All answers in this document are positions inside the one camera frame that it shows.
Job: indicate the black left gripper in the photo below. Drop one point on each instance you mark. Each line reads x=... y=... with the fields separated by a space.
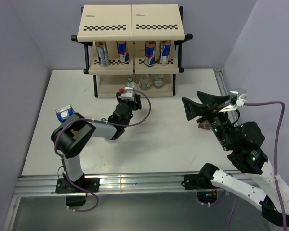
x=137 y=105

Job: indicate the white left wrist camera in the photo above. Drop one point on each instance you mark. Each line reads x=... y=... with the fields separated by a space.
x=127 y=93

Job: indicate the blue purple berry juice carton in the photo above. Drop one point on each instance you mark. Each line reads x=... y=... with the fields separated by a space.
x=204 y=126

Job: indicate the blue silver energy drink can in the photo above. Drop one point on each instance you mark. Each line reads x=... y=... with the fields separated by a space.
x=149 y=57
x=164 y=51

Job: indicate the aluminium mounting rail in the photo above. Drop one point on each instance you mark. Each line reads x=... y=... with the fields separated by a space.
x=41 y=186

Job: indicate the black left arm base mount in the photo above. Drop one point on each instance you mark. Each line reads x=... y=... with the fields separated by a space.
x=77 y=196

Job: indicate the blue Fontana juice carton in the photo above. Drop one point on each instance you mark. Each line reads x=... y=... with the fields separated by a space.
x=64 y=113

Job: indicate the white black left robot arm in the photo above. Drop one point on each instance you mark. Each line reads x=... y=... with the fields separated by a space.
x=73 y=134

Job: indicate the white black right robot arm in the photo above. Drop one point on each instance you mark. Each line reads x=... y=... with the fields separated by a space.
x=270 y=194

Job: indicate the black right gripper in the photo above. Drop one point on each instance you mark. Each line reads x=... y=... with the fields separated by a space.
x=191 y=108

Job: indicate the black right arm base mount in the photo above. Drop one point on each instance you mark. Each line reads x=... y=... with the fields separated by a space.
x=206 y=192

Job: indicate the beige three-tier shelf rack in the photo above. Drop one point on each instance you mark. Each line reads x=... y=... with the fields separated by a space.
x=133 y=24

